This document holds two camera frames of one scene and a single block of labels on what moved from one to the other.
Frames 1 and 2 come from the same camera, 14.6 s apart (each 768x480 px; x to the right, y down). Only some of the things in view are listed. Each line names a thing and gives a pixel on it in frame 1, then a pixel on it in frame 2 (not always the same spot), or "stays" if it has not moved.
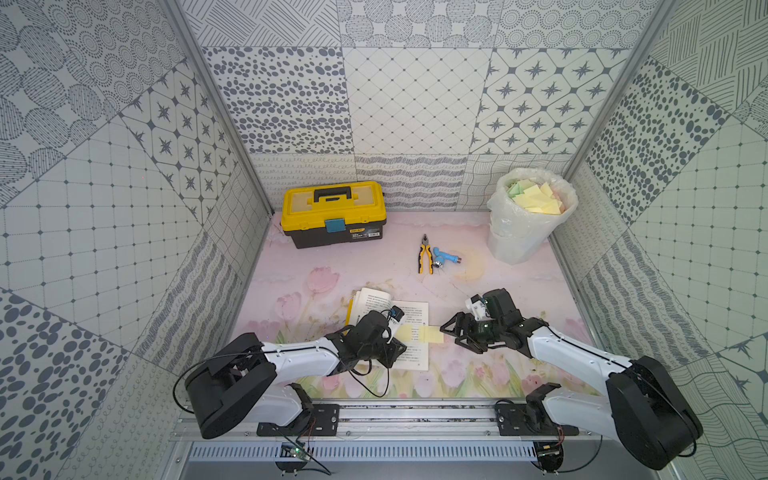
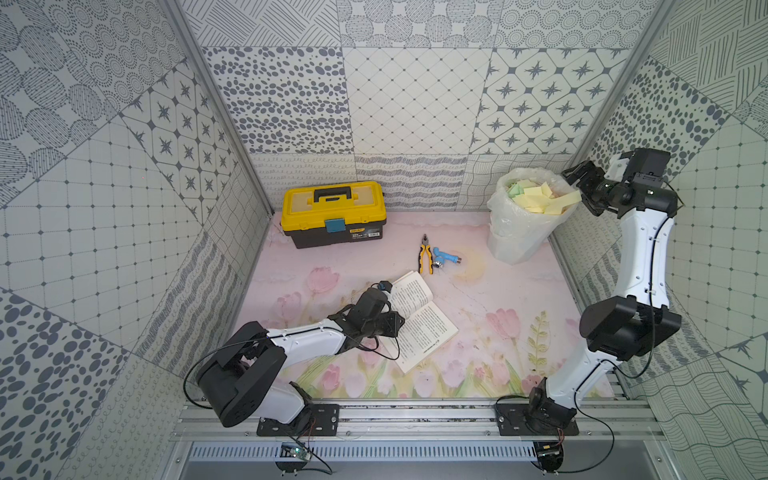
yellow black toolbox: (334, 213) stays
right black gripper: (460, 318) -> (579, 171)
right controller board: (550, 454) stays
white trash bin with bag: (526, 208) stays
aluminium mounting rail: (417, 421) stays
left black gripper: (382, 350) -> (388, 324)
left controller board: (293, 457) stays
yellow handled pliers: (425, 247) stays
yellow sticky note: (404, 332) -> (553, 206)
